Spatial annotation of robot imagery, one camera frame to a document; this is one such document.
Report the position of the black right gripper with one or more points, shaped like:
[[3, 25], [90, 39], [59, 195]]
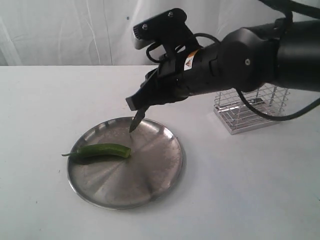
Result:
[[162, 85]]

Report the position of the black handled knife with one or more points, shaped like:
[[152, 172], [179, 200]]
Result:
[[134, 124]]

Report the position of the green cucumber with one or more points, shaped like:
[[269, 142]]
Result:
[[104, 149]]

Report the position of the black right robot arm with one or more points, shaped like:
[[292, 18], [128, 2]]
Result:
[[244, 60]]

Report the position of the round steel plate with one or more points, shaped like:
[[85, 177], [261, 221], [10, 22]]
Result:
[[152, 169]]

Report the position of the white backdrop curtain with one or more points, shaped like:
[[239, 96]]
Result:
[[99, 32]]

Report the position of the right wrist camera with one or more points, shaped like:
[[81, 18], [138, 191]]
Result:
[[167, 28]]

